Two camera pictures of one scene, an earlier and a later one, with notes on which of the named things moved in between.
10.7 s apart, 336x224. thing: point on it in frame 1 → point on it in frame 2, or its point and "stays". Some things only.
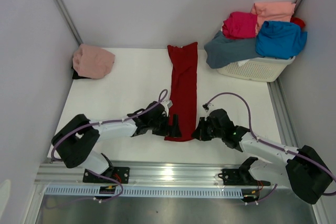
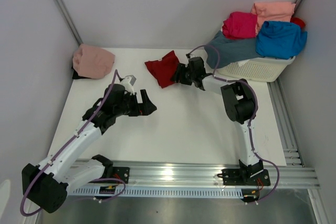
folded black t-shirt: x=75 y=75 stays
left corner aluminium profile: x=58 y=0 stays
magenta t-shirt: x=240 y=24 stays
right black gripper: x=199 y=134 → x=181 y=68
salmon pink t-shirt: x=275 y=11 stays
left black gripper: x=164 y=132 → x=144 y=108
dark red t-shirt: x=184 y=97 → x=165 y=70
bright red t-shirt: x=298 y=21 stays
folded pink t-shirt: x=93 y=62 stays
